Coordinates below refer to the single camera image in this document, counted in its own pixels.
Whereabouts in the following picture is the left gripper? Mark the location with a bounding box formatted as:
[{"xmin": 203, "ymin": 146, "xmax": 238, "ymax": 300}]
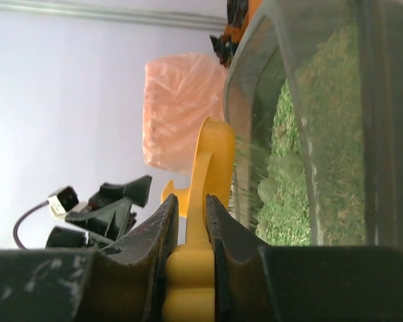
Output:
[{"xmin": 64, "ymin": 175, "xmax": 152, "ymax": 248}]

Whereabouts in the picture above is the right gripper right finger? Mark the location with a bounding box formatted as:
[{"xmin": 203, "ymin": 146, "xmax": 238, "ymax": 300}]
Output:
[{"xmin": 206, "ymin": 195, "xmax": 403, "ymax": 321}]

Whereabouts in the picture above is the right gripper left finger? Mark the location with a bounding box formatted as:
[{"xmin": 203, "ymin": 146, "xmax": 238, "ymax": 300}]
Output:
[{"xmin": 0, "ymin": 195, "xmax": 179, "ymax": 321}]

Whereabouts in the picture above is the yellow litter scoop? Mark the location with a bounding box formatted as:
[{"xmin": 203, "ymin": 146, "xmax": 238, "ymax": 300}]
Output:
[{"xmin": 161, "ymin": 118, "xmax": 235, "ymax": 321}]

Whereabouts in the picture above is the bin with pink bag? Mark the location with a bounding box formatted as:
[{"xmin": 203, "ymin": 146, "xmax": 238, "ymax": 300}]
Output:
[{"xmin": 142, "ymin": 52, "xmax": 228, "ymax": 176}]

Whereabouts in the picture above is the dark green litter box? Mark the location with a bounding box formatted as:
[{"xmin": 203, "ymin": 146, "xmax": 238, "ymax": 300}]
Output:
[{"xmin": 224, "ymin": 1, "xmax": 403, "ymax": 247}]

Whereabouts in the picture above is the black object in tray corner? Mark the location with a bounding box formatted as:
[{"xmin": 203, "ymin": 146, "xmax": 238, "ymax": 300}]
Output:
[{"xmin": 210, "ymin": 35, "xmax": 238, "ymax": 68}]

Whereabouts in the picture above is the orange wooden tray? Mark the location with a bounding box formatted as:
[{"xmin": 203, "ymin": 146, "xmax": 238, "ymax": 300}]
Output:
[{"xmin": 222, "ymin": 0, "xmax": 263, "ymax": 44}]

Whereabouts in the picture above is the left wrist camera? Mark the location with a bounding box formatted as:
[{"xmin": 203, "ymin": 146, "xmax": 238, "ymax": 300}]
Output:
[{"xmin": 47, "ymin": 186, "xmax": 87, "ymax": 219}]

